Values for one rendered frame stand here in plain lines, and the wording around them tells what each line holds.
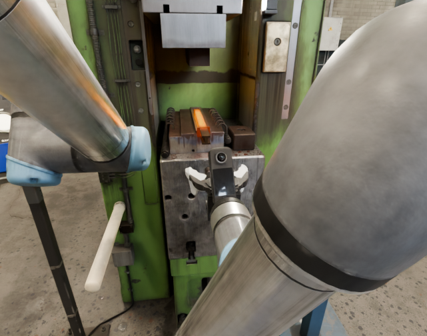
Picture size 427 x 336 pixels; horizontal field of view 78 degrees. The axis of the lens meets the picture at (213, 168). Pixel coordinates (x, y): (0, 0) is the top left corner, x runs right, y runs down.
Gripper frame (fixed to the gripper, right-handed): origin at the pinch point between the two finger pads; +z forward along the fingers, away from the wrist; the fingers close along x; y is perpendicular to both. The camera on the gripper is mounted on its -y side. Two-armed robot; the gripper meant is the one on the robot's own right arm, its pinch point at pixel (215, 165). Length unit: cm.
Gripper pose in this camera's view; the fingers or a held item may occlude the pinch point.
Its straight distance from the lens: 67.4
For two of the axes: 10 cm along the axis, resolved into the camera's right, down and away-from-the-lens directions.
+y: 0.0, 9.1, 4.1
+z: -1.3, -4.1, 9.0
